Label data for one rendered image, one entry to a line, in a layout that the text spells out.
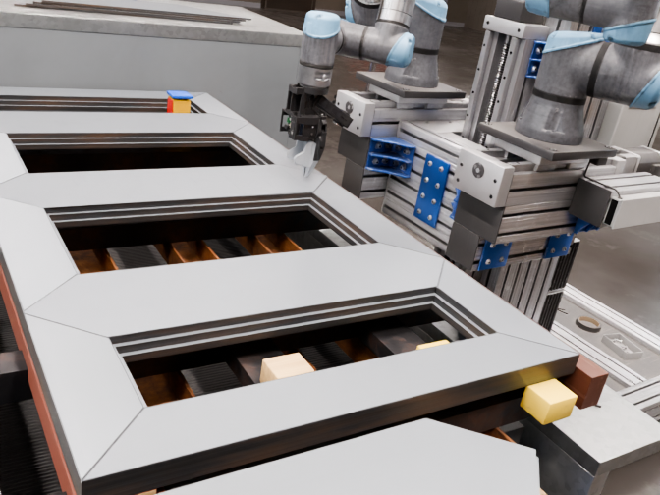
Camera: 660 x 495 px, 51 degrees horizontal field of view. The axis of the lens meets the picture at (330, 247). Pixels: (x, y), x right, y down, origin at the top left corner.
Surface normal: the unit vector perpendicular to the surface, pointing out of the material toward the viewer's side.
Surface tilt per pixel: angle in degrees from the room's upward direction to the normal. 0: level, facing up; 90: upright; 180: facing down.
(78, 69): 90
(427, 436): 0
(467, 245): 90
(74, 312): 0
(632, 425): 0
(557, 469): 90
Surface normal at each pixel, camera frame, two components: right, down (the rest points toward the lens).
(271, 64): 0.51, 0.43
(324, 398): 0.15, -0.90
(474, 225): -0.83, 0.11
